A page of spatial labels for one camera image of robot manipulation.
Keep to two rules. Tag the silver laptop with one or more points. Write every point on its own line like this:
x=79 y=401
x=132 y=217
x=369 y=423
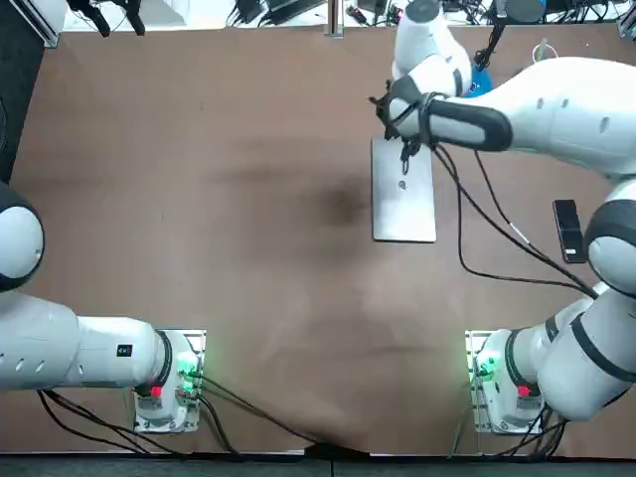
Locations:
x=402 y=213

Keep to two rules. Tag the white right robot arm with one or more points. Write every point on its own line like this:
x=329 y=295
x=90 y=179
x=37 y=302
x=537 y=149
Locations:
x=571 y=109

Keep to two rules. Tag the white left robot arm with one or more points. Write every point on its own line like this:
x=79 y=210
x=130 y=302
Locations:
x=74 y=353

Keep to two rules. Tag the blue desk lamp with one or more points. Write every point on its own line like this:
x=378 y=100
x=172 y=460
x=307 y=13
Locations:
x=479 y=82

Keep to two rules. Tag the translucent pen cup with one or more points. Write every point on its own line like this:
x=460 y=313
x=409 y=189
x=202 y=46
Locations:
x=545 y=52

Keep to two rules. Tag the black foldable phone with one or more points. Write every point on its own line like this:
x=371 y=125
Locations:
x=570 y=228

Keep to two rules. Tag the aluminium corner frame piece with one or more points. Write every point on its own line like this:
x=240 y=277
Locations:
x=627 y=20
x=49 y=25

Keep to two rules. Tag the aluminium frame post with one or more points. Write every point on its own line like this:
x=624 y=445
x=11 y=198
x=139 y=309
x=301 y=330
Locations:
x=335 y=20

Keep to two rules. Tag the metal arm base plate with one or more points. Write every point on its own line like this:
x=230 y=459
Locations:
x=472 y=343
x=196 y=338

